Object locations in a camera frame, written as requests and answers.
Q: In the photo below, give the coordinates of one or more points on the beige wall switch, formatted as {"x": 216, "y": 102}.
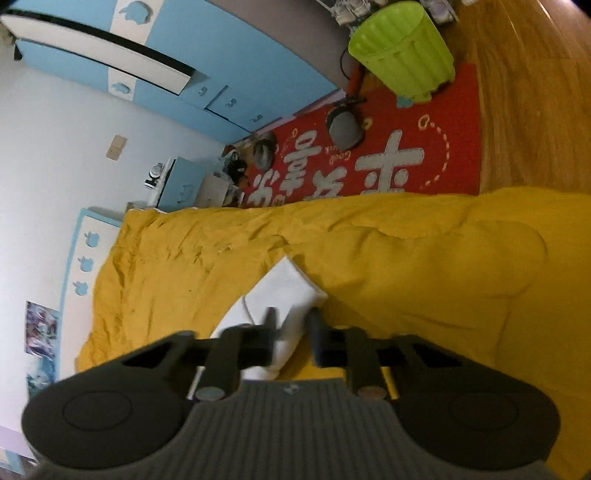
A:
{"x": 116, "y": 147}

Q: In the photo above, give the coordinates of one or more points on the blue nightstand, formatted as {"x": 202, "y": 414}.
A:
{"x": 182, "y": 182}

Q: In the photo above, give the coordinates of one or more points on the cardboard box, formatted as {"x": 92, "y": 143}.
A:
{"x": 214, "y": 191}

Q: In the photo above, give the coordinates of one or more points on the teal figure wall poster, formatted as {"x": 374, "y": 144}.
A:
{"x": 41, "y": 376}

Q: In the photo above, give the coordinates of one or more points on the red printed rug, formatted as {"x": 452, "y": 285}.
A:
{"x": 461, "y": 97}

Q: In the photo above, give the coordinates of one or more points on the red pole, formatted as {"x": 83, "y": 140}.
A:
{"x": 356, "y": 78}

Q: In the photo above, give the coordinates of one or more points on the blue and white wardrobe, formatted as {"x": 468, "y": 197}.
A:
{"x": 258, "y": 55}

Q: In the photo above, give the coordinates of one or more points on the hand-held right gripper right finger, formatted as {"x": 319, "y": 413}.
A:
{"x": 316, "y": 334}

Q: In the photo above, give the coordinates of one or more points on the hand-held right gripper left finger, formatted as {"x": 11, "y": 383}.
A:
{"x": 269, "y": 339}

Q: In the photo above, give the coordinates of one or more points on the green ribbed waste bin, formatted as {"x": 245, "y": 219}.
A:
{"x": 406, "y": 50}

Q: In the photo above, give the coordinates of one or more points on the black white figurine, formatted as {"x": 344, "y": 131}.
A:
{"x": 153, "y": 175}

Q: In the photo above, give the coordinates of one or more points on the yellow blanket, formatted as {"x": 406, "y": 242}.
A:
{"x": 415, "y": 258}

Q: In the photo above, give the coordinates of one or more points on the purple figure wall poster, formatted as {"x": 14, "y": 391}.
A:
{"x": 42, "y": 327}

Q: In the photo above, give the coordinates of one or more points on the white garment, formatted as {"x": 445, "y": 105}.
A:
{"x": 281, "y": 286}

